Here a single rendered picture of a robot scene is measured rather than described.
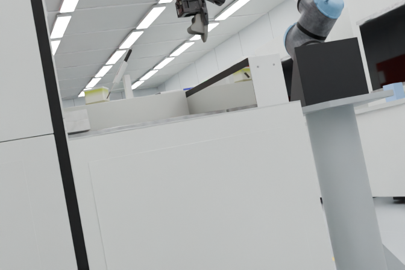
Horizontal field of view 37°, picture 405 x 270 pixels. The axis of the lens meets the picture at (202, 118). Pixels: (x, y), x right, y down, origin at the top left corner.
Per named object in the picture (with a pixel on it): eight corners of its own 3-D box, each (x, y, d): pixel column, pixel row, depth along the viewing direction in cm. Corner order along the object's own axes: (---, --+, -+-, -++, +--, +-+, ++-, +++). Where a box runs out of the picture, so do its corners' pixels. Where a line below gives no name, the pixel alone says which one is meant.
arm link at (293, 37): (315, 72, 217) (301, 52, 227) (334, 40, 210) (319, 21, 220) (287, 65, 212) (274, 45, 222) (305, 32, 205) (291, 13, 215)
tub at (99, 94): (85, 109, 213) (82, 90, 213) (91, 110, 220) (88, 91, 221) (106, 105, 212) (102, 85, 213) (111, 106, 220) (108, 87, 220)
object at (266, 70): (258, 108, 161) (248, 56, 161) (193, 131, 212) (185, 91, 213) (290, 103, 164) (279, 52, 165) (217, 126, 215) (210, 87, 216)
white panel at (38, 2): (53, 132, 117) (18, -68, 120) (28, 160, 194) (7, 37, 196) (70, 130, 118) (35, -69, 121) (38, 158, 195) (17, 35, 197)
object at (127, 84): (117, 100, 206) (111, 62, 207) (116, 102, 210) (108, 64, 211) (135, 97, 209) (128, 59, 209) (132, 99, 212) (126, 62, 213)
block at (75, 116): (58, 123, 161) (56, 113, 162) (56, 125, 165) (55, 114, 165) (88, 119, 164) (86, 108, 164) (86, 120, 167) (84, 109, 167)
